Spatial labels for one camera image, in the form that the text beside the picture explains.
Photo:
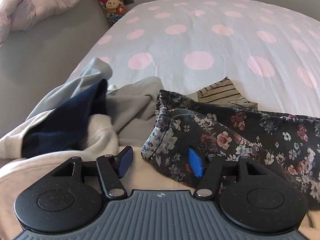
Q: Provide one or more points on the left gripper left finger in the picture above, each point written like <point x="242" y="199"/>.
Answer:
<point x="73" y="194"/>

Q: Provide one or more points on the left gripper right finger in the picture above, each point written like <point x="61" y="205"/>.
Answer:
<point x="247" y="194"/>

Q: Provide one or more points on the dark floral denim pants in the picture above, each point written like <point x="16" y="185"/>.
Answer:
<point x="282" y="142"/>

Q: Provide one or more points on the cream white sweatshirt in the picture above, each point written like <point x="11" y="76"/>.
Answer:
<point x="17" y="172"/>

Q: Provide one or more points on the navy blue garment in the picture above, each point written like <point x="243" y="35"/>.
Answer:
<point x="68" y="124"/>

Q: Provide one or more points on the olive striped garment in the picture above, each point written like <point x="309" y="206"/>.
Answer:
<point x="224" y="93"/>

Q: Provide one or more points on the light grey garment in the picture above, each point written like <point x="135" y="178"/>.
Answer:
<point x="131" y="107"/>

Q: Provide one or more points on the pink polka dot bed sheet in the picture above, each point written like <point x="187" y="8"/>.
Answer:
<point x="269" y="52"/>

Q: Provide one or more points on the pink rolled duvet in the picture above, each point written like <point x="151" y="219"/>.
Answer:
<point x="25" y="14"/>

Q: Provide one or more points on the black wall socket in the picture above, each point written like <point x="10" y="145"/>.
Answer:
<point x="127" y="2"/>

